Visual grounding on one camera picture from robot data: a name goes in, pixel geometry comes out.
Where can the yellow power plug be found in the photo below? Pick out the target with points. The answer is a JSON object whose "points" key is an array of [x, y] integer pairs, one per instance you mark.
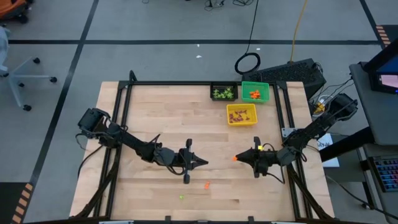
{"points": [[319, 108]]}

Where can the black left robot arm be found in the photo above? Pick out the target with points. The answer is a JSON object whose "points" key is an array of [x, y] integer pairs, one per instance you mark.
{"points": [[130, 141]]}

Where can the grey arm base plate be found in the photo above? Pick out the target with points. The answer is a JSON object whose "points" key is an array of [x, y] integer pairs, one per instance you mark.
{"points": [[286, 131]]}

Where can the white office chair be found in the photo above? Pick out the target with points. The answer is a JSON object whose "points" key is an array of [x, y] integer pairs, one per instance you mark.
{"points": [[15, 76]]}

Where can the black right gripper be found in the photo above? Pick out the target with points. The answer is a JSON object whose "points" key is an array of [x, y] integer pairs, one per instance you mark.
{"points": [[273, 158]]}

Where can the orange chair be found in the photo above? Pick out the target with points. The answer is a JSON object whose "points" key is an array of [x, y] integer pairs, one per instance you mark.
{"points": [[9, 7]]}

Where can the green plastic basket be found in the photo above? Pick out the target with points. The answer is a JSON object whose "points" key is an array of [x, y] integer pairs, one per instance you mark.
{"points": [[247, 88]]}

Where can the black orange-striped floor mat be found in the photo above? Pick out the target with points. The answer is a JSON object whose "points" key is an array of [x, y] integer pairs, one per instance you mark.
{"points": [[384, 39], [9, 199]]}

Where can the black desk support beam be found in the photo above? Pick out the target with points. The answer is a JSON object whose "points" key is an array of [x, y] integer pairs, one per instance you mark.
{"points": [[348, 143]]}

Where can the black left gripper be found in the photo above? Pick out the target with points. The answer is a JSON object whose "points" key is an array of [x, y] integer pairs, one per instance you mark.
{"points": [[174, 158]]}

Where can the backlit keyboard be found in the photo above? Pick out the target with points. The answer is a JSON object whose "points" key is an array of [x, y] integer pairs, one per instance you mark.
{"points": [[387, 174]]}

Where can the black computer tower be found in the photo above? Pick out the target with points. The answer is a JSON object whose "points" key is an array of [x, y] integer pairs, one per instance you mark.
{"points": [[286, 73]]}

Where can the black monitor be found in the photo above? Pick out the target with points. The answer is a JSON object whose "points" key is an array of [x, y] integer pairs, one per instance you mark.
{"points": [[388, 79]]}

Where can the grey side desk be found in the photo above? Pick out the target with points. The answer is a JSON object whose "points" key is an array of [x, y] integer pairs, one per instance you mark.
{"points": [[373, 121]]}

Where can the black plastic basket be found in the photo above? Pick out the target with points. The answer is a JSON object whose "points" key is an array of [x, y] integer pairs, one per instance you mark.
{"points": [[224, 84]]}

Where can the yellow plastic basket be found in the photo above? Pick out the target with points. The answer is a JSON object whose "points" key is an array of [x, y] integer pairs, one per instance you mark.
{"points": [[253, 109]]}

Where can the white paper sheet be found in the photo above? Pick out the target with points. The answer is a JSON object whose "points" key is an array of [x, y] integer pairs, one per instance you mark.
{"points": [[331, 160]]}

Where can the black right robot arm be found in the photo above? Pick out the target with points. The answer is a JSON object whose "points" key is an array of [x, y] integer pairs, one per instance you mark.
{"points": [[320, 123]]}

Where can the grey keyboard desk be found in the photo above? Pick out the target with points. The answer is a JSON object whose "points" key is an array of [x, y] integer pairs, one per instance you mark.
{"points": [[382, 205]]}

